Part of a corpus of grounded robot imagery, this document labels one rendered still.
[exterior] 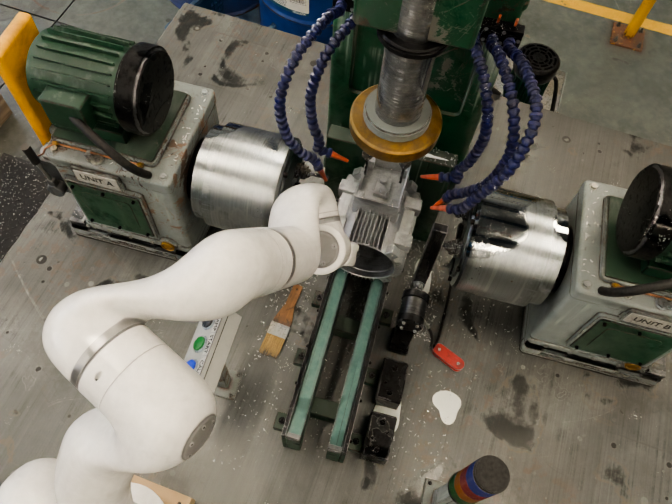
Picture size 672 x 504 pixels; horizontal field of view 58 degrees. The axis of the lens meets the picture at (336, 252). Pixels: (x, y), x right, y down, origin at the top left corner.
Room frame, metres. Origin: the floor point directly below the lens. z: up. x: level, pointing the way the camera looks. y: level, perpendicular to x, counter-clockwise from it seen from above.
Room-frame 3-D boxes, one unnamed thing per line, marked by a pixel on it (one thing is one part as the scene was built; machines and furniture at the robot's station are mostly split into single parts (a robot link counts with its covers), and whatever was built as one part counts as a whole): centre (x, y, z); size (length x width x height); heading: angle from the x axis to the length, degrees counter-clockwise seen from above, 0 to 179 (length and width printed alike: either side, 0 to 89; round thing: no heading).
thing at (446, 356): (0.50, -0.30, 0.81); 0.09 x 0.03 x 0.02; 56
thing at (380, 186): (0.77, -0.09, 1.11); 0.12 x 0.11 x 0.07; 169
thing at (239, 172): (0.81, 0.27, 1.04); 0.37 x 0.25 x 0.25; 80
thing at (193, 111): (0.85, 0.51, 0.99); 0.35 x 0.31 x 0.37; 80
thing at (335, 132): (0.90, -0.11, 0.97); 0.30 x 0.11 x 0.34; 80
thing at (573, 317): (0.65, -0.67, 0.99); 0.35 x 0.31 x 0.37; 80
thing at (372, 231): (0.73, -0.08, 1.02); 0.20 x 0.19 x 0.19; 169
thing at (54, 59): (0.82, 0.55, 1.16); 0.33 x 0.26 x 0.42; 80
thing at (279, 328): (0.55, 0.11, 0.80); 0.21 x 0.05 x 0.01; 165
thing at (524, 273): (0.69, -0.41, 1.04); 0.41 x 0.25 x 0.25; 80
